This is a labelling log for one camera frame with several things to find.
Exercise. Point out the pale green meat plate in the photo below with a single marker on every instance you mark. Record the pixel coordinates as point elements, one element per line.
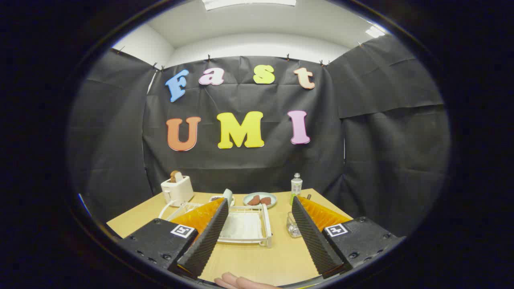
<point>273,200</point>

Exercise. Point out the white toaster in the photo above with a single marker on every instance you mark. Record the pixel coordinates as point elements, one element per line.
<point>178,190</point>

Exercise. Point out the brown meat piece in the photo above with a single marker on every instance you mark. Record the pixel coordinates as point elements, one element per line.
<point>253,200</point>
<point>266,200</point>

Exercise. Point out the brown bread slice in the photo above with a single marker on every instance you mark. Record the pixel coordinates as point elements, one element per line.
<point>176,176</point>

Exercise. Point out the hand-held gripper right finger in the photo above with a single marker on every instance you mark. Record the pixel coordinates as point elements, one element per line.
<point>313,241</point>

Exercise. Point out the small ceiling light panel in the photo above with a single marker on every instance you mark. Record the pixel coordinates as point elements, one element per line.
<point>375,32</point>

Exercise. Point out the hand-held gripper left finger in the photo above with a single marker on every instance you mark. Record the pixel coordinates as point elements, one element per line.
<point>209,241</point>

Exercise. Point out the white green bottle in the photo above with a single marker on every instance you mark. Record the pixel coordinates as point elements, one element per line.
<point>296,185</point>

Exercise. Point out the white drain tray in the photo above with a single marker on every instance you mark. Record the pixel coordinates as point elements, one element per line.
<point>243,225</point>

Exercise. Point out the black backdrop cloth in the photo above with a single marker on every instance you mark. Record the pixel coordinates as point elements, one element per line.
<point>241,168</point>

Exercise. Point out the white divided seed dish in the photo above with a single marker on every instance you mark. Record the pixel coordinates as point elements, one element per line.
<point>215,198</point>

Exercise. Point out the long ceiling light panel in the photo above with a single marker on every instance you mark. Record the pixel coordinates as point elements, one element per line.
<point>249,3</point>

